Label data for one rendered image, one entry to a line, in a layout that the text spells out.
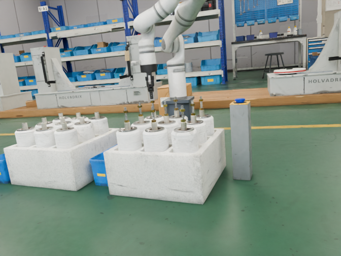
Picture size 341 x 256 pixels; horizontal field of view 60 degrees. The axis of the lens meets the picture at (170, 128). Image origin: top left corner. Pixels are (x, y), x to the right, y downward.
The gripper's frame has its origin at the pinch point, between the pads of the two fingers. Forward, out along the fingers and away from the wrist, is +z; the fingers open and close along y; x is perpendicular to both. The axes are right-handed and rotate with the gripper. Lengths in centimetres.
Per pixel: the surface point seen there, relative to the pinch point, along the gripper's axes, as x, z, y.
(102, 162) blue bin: 23.0, 23.9, -17.0
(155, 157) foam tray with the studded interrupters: -0.1, 18.4, -34.7
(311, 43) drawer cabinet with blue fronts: -297, -22, 432
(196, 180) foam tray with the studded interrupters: -14, 26, -41
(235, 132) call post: -32.1, 14.9, -23.4
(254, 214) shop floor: -30, 35, -51
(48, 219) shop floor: 39, 35, -41
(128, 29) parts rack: 48, -83, 469
